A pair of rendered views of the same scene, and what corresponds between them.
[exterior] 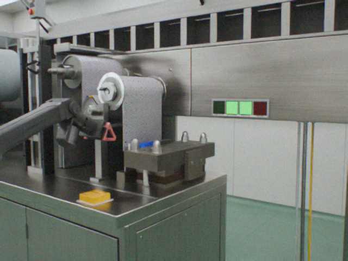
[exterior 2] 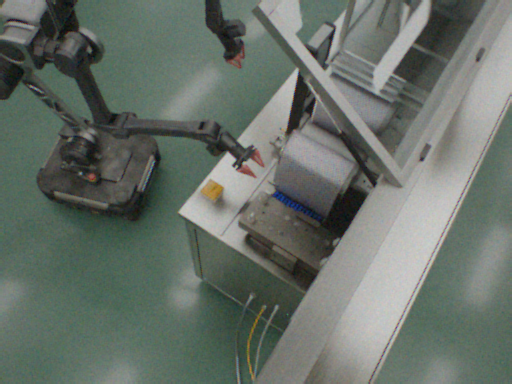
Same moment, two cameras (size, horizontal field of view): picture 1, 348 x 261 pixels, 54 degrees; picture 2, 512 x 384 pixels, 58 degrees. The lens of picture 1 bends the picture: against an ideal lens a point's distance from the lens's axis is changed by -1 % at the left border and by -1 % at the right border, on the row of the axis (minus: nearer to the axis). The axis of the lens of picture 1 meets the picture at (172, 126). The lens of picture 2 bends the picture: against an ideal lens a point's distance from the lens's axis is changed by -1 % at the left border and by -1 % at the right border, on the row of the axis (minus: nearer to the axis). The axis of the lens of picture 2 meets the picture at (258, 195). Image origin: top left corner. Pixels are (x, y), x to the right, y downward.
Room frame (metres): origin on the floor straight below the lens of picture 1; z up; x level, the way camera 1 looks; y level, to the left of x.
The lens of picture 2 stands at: (1.11, -0.66, 2.64)
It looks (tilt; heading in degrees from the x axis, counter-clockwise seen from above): 63 degrees down; 79
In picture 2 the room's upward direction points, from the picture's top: 8 degrees clockwise
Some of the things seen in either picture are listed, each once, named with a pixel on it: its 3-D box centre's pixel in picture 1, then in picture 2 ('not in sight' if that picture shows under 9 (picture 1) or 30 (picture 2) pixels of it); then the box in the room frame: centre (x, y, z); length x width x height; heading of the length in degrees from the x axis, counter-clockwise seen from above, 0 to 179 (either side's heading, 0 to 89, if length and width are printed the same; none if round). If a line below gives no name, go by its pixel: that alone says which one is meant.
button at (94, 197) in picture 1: (94, 197); (212, 189); (1.08, 0.25, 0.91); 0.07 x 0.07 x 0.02; 54
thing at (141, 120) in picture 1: (143, 125); (303, 192); (1.42, 0.12, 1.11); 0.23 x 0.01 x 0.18; 144
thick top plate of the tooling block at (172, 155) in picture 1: (173, 153); (293, 234); (1.38, 0.00, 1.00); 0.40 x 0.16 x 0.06; 144
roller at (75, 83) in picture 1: (94, 73); not in sight; (1.61, 0.36, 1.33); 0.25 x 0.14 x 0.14; 144
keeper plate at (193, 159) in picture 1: (194, 164); (282, 259); (1.34, -0.08, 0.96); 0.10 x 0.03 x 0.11; 144
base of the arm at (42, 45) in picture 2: not in sight; (47, 50); (0.54, 0.51, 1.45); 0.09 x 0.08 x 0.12; 74
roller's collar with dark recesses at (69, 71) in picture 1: (66, 72); not in sight; (1.49, 0.45, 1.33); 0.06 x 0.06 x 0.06; 54
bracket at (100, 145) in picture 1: (98, 142); (279, 162); (1.35, 0.29, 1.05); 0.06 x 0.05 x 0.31; 144
